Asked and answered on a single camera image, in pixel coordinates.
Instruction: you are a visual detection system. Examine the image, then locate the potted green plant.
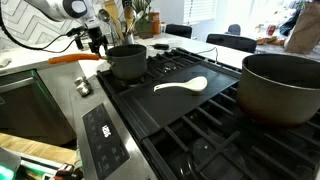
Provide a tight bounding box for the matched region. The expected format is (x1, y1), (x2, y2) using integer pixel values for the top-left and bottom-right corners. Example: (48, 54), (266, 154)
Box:
(132, 0), (153, 39)

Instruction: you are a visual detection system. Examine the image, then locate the black remote on counter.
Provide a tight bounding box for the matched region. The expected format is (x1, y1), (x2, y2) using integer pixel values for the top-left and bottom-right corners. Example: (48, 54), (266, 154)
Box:
(151, 43), (169, 50)

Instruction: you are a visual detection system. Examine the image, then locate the brown paper bag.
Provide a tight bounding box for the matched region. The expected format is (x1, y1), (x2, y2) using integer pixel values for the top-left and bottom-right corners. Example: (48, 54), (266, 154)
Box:
(284, 2), (320, 54)

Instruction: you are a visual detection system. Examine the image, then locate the black cast iron griddle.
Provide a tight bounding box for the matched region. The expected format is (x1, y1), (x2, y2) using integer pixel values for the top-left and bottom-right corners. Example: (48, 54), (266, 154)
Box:
(113, 64), (237, 139)

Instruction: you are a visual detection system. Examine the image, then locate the black cable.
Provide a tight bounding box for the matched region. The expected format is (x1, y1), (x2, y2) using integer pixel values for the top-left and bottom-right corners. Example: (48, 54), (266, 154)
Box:
(0, 0), (86, 54)

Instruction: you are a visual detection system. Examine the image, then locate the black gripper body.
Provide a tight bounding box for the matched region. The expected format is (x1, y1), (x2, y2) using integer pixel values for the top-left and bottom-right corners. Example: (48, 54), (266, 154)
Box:
(66, 26), (108, 55)

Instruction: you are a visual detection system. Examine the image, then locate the wooden spatula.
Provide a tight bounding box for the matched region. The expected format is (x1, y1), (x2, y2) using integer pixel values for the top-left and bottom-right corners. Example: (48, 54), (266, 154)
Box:
(104, 0), (124, 40)

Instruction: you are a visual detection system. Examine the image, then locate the orange bottle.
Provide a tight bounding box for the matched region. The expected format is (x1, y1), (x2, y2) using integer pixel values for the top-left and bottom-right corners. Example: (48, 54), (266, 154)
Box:
(149, 12), (161, 35)

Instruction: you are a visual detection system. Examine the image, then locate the white plastic spoon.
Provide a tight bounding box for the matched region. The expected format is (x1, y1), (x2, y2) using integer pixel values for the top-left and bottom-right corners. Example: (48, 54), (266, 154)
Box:
(153, 76), (208, 92)

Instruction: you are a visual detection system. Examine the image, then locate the small pot with orange handle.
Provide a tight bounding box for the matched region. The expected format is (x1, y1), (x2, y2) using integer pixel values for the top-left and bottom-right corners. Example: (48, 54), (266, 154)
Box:
(48, 44), (147, 81)

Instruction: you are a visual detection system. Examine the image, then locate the blue chair background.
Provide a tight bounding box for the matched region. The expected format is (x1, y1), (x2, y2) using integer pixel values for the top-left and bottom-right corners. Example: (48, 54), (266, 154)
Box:
(228, 24), (241, 35)

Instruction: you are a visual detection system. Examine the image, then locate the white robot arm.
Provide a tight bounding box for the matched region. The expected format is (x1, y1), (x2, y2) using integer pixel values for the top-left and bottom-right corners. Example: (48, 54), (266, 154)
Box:
(24, 0), (108, 54)

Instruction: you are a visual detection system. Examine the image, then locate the wooden spoon in holder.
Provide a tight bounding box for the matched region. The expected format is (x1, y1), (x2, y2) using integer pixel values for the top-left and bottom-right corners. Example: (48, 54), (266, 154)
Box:
(124, 6), (135, 35)

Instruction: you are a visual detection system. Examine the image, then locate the silver stove knob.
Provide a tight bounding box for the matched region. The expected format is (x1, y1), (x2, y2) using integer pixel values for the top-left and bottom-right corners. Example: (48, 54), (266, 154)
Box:
(74, 77), (91, 97)

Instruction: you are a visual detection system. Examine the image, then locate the metal ladle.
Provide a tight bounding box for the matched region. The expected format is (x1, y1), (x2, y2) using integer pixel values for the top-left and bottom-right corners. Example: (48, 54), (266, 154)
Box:
(98, 9), (120, 46)

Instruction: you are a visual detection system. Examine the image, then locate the metal utensil holder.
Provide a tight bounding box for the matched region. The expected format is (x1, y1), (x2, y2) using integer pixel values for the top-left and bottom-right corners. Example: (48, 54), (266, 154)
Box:
(123, 33), (135, 45)

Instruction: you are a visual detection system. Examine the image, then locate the large dark pot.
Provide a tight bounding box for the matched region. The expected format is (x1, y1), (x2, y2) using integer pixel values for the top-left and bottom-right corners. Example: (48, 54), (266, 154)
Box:
(236, 54), (320, 127)

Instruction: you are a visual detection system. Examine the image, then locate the black chair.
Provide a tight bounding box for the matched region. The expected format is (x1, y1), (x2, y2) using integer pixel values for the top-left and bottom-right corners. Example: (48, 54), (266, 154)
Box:
(206, 34), (257, 53)
(165, 24), (192, 38)

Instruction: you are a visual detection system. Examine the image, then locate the black gas stove top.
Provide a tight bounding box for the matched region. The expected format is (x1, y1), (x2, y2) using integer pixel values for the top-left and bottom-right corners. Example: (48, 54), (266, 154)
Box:
(97, 48), (320, 180)

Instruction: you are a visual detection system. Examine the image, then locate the black chair right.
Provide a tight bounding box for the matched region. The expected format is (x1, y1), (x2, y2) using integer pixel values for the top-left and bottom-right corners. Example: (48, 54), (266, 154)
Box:
(206, 34), (257, 53)

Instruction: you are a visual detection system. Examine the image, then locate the black stove control panel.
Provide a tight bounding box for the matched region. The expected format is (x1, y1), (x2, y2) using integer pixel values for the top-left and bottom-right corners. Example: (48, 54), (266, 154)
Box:
(82, 104), (130, 180)

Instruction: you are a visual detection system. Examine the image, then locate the stainless dishwasher front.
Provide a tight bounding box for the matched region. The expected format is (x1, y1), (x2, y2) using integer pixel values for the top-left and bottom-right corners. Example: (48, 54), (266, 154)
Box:
(0, 70), (76, 146)

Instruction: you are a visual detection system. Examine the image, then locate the black chair left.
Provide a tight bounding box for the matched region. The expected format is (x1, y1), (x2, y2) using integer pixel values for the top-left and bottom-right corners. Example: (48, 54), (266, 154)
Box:
(165, 24), (192, 38)

